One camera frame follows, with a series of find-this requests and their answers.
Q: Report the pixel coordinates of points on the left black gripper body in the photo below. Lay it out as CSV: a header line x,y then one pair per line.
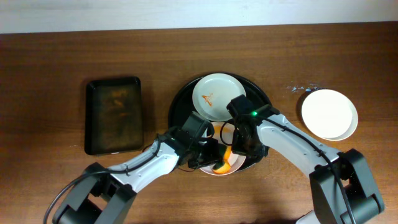
x,y
210,150

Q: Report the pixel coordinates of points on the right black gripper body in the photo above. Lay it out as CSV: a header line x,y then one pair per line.
x,y
246,148

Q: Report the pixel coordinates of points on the green and orange sponge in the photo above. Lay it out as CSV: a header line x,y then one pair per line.
x,y
223,166

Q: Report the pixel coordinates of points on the grey-white plate with sauce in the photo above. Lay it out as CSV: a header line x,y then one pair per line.
x,y
213,93

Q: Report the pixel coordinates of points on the cream plate with sauce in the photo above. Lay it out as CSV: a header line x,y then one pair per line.
x,y
329,115

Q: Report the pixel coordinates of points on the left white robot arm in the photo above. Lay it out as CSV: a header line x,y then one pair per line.
x,y
105,195

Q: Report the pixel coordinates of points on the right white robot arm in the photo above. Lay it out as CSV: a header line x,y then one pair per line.
x,y
343,188

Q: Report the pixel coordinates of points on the round black tray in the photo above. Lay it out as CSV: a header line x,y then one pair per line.
x,y
182,106

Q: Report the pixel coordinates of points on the rectangular black tray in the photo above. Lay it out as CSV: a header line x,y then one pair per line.
x,y
113,116

